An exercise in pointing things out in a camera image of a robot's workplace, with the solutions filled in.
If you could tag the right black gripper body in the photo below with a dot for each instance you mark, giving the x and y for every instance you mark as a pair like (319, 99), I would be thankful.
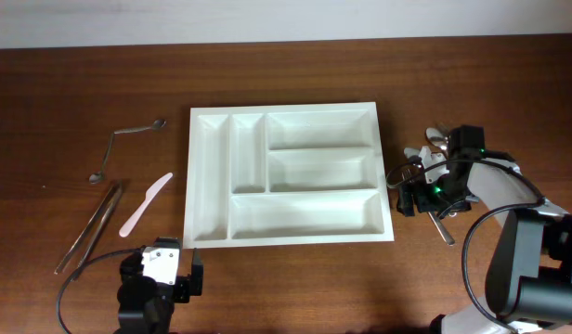
(409, 202)

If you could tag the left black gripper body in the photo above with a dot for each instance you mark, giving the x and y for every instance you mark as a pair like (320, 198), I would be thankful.
(169, 294)

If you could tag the steel fork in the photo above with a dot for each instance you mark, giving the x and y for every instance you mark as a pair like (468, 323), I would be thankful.
(424, 198)
(443, 129)

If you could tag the steel tablespoon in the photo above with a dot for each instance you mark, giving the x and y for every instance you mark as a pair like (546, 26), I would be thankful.
(413, 155)
(437, 139)

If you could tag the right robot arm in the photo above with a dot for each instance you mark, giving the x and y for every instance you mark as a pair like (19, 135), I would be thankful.
(528, 286)

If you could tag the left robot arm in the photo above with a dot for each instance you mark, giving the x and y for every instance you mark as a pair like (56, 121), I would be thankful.
(153, 317)

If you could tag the steel tongs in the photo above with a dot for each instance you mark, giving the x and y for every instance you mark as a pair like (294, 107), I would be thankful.
(92, 232)

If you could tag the white plastic knife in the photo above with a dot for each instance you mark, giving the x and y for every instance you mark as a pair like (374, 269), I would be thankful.
(150, 194)

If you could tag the small steel teaspoon lower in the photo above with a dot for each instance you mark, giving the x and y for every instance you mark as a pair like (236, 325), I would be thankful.
(99, 176)

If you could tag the small steel teaspoon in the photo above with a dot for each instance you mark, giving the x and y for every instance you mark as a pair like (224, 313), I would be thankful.
(157, 125)
(99, 176)

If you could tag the white cutlery tray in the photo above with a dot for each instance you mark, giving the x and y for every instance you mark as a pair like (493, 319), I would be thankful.
(285, 175)

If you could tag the small steel teaspoon upper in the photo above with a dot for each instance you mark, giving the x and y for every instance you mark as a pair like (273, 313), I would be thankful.
(157, 125)

